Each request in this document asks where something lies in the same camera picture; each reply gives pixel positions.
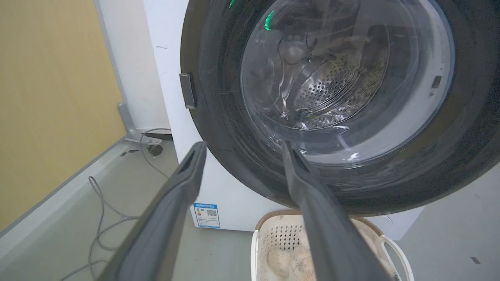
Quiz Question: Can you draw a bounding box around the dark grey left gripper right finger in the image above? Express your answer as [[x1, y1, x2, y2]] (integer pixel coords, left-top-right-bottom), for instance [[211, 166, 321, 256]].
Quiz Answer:
[[281, 140, 392, 281]]

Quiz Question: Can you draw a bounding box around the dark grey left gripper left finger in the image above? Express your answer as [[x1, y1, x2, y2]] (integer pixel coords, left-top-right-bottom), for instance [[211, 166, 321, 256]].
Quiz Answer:
[[96, 141, 207, 281]]

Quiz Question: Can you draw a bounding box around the black round washing machine door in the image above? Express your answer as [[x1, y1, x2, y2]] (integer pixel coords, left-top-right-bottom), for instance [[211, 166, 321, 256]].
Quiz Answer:
[[179, 0, 500, 217]]

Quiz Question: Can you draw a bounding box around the white washing machine body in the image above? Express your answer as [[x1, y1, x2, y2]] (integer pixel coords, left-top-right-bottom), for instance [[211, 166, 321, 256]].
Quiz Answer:
[[142, 0, 455, 241]]

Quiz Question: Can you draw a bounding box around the blue energy label sticker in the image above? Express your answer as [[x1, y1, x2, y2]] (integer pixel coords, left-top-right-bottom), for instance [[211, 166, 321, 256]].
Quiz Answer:
[[193, 202, 221, 229]]

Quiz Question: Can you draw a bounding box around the white perforated laundry basket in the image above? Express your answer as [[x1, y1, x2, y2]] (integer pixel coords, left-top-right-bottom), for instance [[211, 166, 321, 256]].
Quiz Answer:
[[250, 210, 415, 281]]

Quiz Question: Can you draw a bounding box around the beige plush toy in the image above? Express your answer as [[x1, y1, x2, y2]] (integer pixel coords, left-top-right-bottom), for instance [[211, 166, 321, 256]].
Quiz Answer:
[[267, 246, 318, 281]]

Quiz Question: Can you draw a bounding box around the grey metal partition foot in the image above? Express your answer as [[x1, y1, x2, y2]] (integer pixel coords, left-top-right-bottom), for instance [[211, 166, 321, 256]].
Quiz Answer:
[[118, 102, 173, 146]]

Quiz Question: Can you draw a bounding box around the white partition panel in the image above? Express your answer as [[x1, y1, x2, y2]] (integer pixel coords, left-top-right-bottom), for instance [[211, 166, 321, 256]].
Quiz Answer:
[[94, 0, 171, 133]]

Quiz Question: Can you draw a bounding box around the thin grey floor cable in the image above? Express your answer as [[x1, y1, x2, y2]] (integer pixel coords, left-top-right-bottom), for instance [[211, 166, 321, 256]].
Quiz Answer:
[[59, 128, 172, 281]]

